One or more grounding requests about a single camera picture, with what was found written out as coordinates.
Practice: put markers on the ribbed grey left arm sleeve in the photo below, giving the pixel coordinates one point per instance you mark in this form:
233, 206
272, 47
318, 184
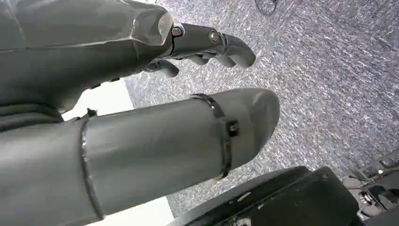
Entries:
25, 117

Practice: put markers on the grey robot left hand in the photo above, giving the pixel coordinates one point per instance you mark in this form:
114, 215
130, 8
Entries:
131, 140

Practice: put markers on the robot black foot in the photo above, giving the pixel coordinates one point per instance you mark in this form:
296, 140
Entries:
280, 202
377, 190

